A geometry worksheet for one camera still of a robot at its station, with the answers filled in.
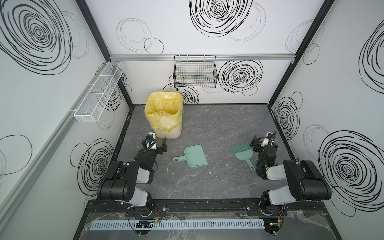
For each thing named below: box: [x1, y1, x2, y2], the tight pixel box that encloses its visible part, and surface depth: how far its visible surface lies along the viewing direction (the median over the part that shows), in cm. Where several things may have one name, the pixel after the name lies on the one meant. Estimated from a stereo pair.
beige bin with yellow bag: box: [144, 91, 183, 139], surface depth 90 cm
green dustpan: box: [172, 144, 209, 168], surface depth 93 cm
